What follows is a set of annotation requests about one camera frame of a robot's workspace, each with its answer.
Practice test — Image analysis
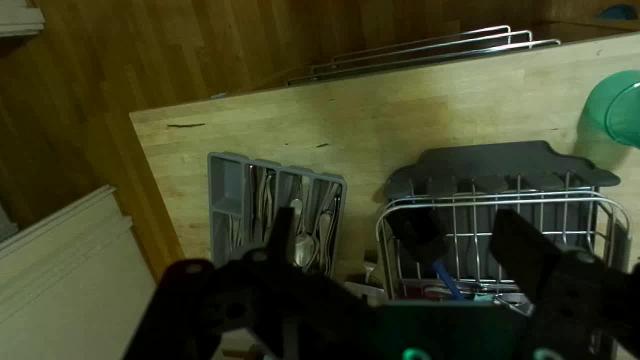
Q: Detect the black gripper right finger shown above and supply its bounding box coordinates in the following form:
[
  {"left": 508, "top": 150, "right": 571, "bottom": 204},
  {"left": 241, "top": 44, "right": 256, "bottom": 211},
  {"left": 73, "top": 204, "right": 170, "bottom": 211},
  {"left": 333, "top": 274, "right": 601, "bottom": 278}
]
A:
[{"left": 487, "top": 207, "right": 605, "bottom": 320}]

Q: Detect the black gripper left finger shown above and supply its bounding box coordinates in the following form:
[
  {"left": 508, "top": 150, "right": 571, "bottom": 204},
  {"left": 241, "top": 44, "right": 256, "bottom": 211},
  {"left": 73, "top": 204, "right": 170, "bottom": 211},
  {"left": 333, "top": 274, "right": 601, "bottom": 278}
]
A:
[{"left": 268, "top": 205, "right": 298, "bottom": 266}]

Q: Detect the grey dish drying rack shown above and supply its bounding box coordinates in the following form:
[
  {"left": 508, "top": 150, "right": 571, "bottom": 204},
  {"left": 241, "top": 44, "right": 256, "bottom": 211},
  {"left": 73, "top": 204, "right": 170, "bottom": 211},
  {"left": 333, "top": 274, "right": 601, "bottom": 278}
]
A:
[{"left": 373, "top": 137, "right": 633, "bottom": 310}]

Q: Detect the grey cutlery tray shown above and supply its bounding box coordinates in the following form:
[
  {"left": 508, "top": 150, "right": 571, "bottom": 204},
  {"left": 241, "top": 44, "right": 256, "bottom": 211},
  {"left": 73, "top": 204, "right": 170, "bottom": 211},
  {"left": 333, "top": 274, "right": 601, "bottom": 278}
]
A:
[{"left": 206, "top": 150, "right": 348, "bottom": 276}]

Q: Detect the teal plastic cup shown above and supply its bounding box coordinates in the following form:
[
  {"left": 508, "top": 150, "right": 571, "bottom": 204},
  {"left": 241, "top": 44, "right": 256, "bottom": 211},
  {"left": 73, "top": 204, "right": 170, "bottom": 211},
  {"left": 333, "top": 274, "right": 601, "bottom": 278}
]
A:
[{"left": 578, "top": 67, "right": 640, "bottom": 151}]

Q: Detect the blue handled black brush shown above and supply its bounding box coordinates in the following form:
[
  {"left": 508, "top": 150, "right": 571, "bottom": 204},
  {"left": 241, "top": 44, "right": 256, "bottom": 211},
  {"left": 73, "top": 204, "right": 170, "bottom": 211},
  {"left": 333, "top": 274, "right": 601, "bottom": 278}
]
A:
[{"left": 388, "top": 207, "right": 465, "bottom": 303}]

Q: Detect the long metal drawer handle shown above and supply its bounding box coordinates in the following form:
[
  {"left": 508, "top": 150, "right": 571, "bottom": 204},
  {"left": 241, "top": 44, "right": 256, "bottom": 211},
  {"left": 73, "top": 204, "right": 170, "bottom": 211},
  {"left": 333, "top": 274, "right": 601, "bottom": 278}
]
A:
[
  {"left": 318, "top": 27, "right": 535, "bottom": 72},
  {"left": 312, "top": 23, "right": 514, "bottom": 67},
  {"left": 288, "top": 37, "right": 561, "bottom": 85}
]

